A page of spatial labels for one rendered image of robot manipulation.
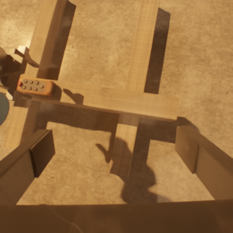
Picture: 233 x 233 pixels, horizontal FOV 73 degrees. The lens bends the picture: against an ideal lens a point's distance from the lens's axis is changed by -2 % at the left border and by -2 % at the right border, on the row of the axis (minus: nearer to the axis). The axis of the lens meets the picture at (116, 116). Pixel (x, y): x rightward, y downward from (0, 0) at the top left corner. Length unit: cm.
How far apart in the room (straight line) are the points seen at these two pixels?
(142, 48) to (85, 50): 36
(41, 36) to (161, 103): 79
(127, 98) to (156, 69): 33
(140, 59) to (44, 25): 61
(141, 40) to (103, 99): 39
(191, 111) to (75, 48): 78
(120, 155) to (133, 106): 26
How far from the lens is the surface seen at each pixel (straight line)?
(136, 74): 87
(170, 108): 73
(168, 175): 94
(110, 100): 73
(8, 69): 58
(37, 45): 111
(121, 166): 82
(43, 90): 80
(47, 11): 121
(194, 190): 99
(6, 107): 42
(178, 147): 17
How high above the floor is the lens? 91
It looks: 80 degrees down
